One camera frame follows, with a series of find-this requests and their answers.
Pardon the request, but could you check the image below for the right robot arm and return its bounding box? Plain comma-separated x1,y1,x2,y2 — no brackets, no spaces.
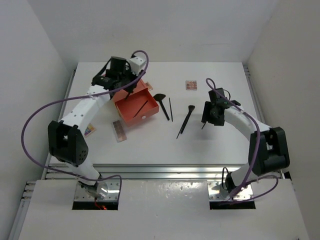
201,88,290,197

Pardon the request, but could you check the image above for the metal base plate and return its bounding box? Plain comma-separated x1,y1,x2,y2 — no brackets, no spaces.
207,180,255,202
74,179,120,203

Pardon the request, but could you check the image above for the small palette behind box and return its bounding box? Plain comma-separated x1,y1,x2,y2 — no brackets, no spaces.
145,82,153,91

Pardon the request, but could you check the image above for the colourful square eyeshadow palette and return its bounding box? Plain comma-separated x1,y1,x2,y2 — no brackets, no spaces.
84,123,96,138

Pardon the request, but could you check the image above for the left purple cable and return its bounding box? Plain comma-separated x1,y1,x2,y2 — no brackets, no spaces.
20,50,150,201

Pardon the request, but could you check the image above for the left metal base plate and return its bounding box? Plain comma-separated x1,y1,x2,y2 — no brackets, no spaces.
74,179,120,203

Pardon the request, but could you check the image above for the aluminium rail frame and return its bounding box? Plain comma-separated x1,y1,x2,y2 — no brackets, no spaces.
19,62,297,240

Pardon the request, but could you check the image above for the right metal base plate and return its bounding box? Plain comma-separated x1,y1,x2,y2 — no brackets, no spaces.
207,180,255,202

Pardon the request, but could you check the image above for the thin black liner brush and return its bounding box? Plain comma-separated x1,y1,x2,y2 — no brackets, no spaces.
168,97,174,122

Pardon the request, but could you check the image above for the black angled powder brush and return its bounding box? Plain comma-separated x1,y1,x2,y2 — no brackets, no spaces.
176,105,195,139

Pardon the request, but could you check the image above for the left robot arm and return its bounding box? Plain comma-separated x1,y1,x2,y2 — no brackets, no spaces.
48,56,137,187

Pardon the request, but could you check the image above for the long brown eyeshadow palette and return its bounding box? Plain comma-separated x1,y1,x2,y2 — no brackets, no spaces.
112,120,127,143

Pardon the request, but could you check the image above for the black round-head brush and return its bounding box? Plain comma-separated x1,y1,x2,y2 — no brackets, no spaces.
133,100,148,118

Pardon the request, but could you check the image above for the black fan brush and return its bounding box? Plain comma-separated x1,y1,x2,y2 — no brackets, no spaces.
153,93,170,121

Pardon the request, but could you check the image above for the orange top drawer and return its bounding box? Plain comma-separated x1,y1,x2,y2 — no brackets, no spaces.
112,88,159,127

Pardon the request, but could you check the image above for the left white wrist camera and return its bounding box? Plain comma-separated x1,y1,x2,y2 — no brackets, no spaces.
128,56,147,76

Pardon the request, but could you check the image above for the square nine-pan blush palette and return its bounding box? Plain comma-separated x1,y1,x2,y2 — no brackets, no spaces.
185,80,198,91

